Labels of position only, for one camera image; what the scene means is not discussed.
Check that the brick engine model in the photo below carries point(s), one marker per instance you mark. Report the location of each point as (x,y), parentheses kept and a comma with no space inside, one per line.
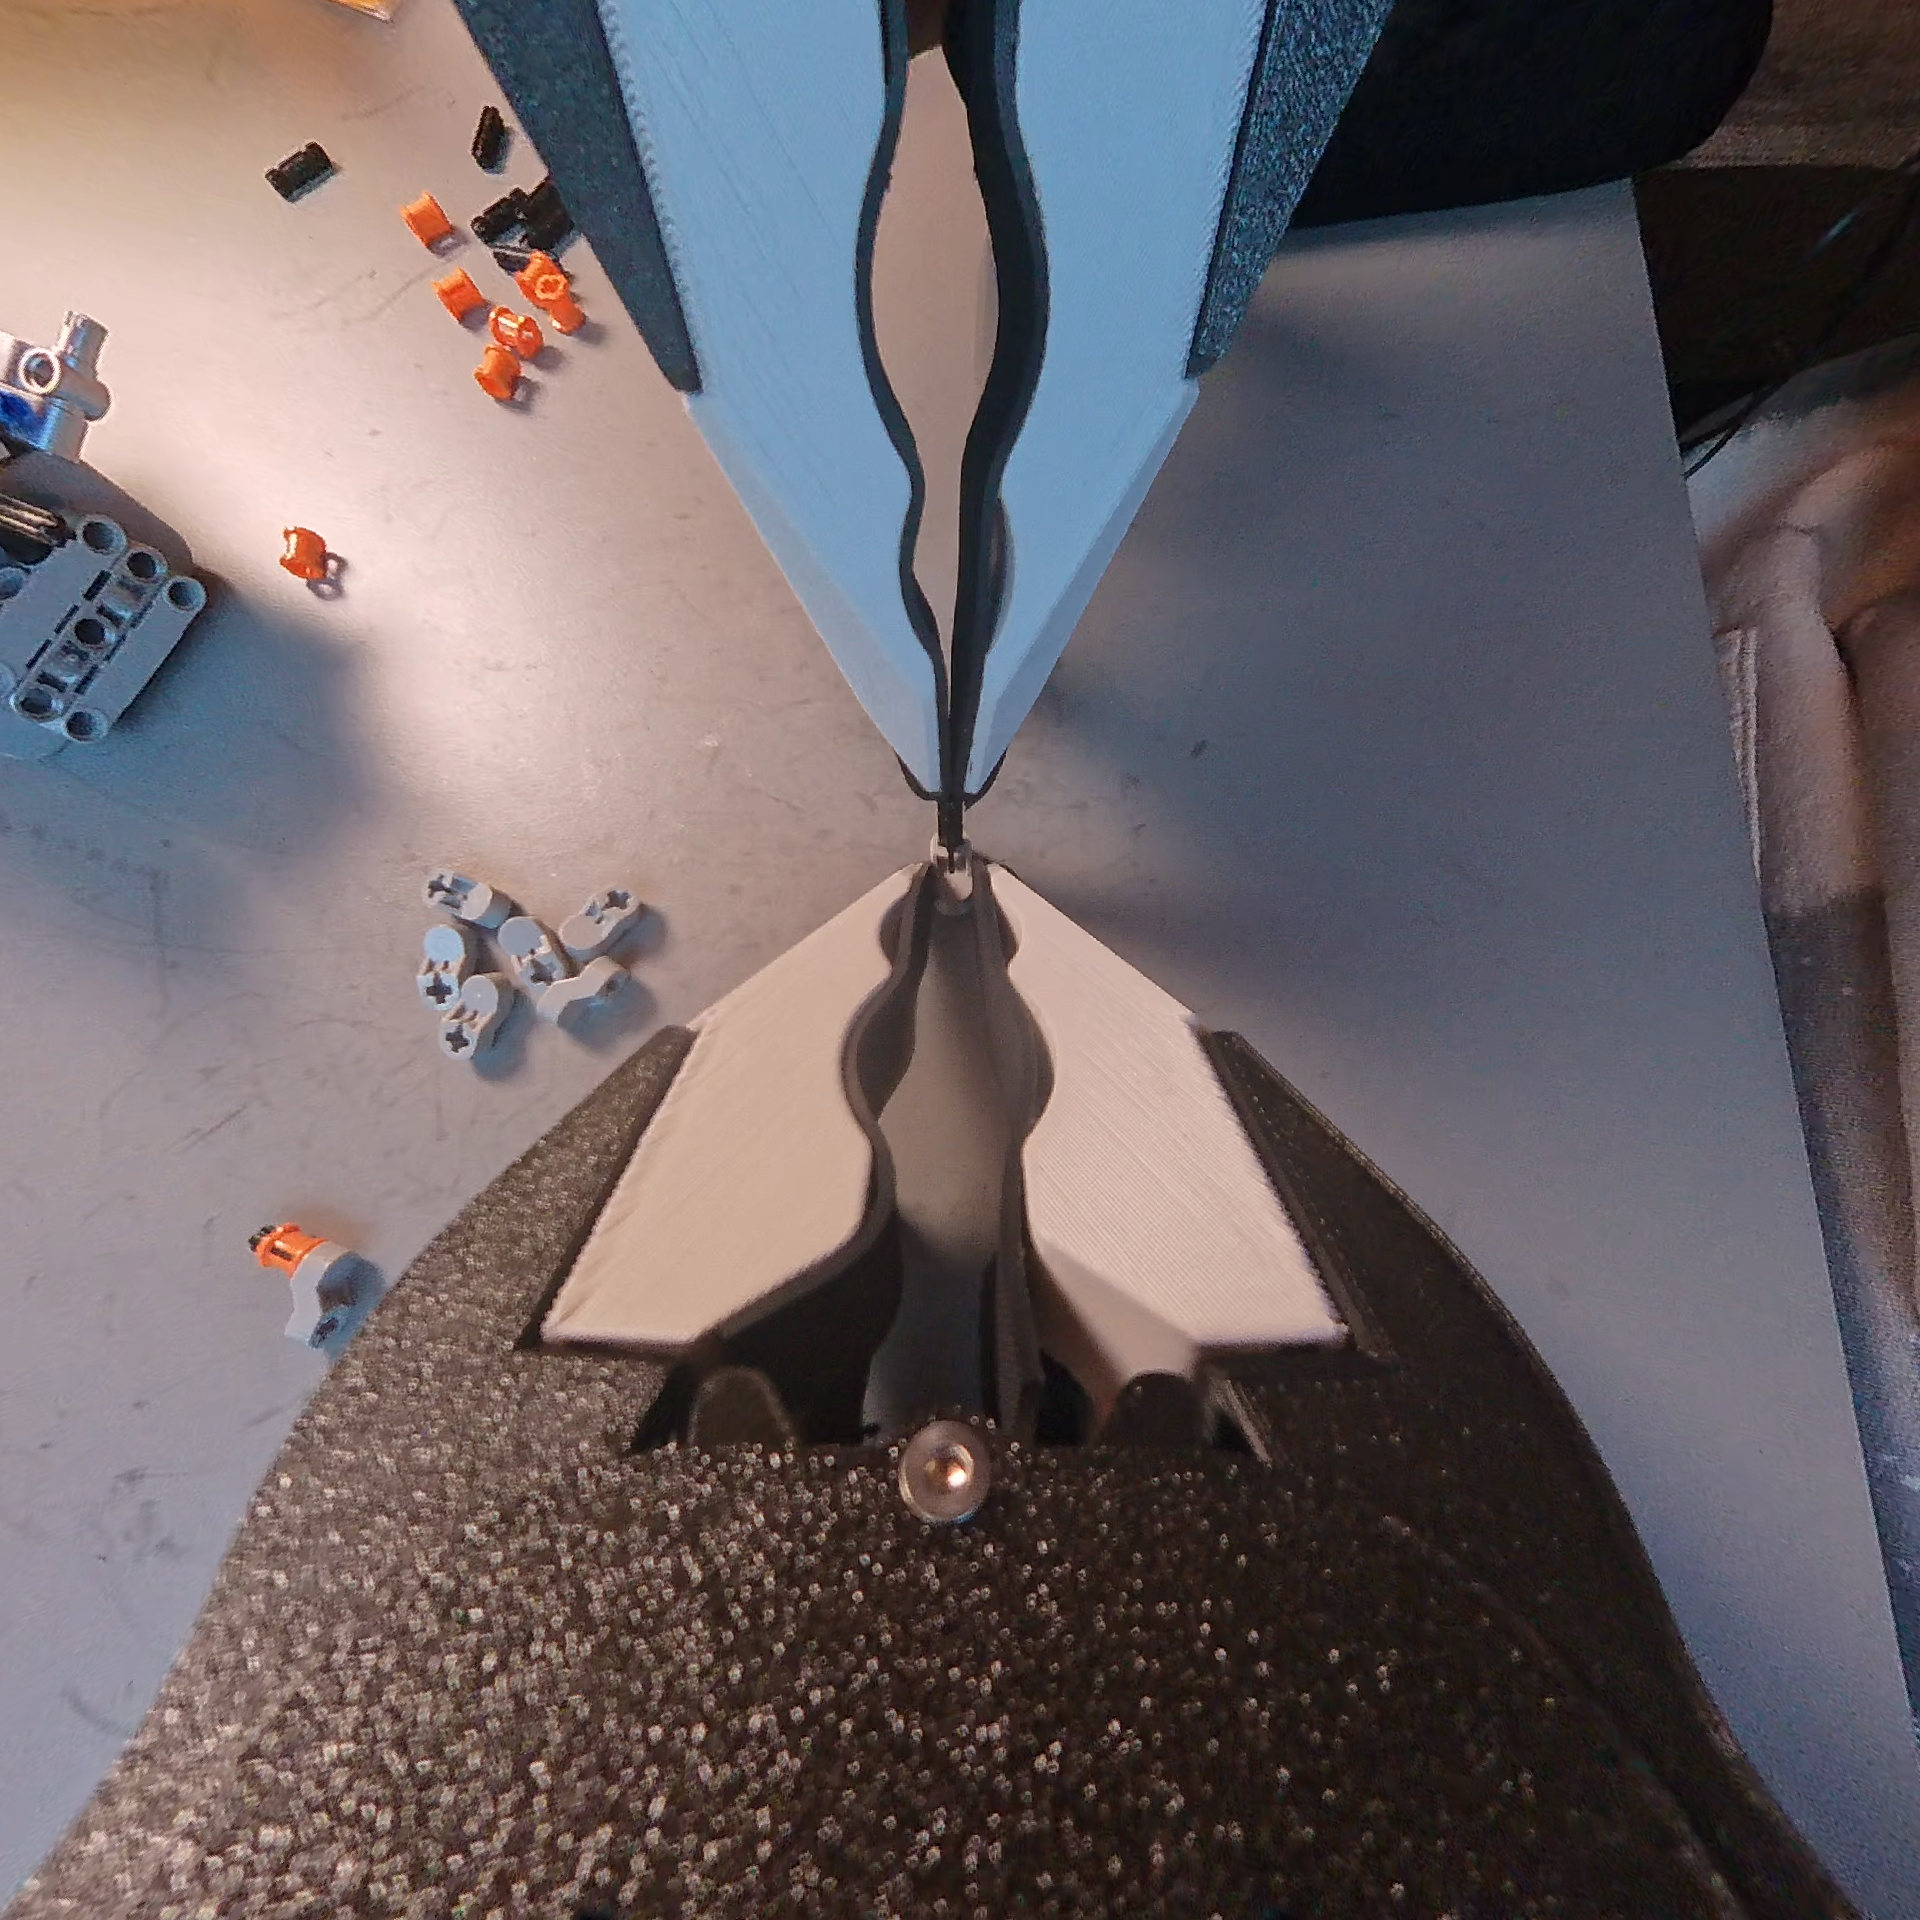
(90,633)

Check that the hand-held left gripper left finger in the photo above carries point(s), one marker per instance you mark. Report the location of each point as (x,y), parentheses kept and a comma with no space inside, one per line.
(750,1172)

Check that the assembled grey orange connector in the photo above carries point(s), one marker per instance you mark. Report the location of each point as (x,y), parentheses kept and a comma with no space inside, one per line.
(324,1285)

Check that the grey desk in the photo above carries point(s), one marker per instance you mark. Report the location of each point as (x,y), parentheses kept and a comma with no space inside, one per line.
(1349,749)

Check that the black brick pin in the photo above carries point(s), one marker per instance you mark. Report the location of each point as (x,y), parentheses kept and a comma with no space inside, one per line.
(501,224)
(492,133)
(300,169)
(953,821)
(547,211)

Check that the orange brick bush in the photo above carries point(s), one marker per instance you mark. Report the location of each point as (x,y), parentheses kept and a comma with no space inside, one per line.
(304,549)

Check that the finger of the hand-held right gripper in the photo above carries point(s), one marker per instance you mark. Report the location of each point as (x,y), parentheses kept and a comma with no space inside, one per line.
(1124,303)
(750,303)

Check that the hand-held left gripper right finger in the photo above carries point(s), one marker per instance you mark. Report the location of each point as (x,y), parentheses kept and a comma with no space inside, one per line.
(1153,1188)

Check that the cluster of orange bushes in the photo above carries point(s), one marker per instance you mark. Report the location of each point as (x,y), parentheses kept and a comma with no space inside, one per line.
(454,295)

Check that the pile of grey connectors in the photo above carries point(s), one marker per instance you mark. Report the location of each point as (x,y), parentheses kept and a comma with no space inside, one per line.
(466,898)

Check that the dark cloth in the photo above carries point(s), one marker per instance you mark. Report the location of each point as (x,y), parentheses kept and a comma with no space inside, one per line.
(1501,105)

